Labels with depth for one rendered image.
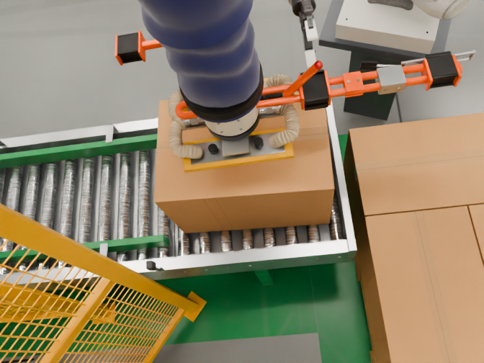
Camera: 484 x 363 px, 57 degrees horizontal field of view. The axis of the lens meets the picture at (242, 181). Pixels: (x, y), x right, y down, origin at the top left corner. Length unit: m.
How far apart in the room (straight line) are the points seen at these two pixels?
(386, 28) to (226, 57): 1.05
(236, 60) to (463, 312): 1.26
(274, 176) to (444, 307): 0.81
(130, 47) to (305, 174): 0.69
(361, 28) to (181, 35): 1.13
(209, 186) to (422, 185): 0.90
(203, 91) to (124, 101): 1.91
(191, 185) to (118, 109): 1.53
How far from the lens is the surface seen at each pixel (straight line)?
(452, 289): 1.86
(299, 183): 1.46
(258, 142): 1.34
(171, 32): 0.93
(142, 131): 2.10
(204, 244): 1.86
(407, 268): 1.83
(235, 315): 2.34
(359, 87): 1.31
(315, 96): 1.29
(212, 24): 0.90
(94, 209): 2.13
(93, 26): 3.44
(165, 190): 1.53
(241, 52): 1.04
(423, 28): 1.97
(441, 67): 1.37
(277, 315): 2.32
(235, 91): 1.10
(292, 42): 2.97
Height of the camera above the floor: 2.31
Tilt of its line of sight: 67 degrees down
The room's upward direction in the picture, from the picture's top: 21 degrees counter-clockwise
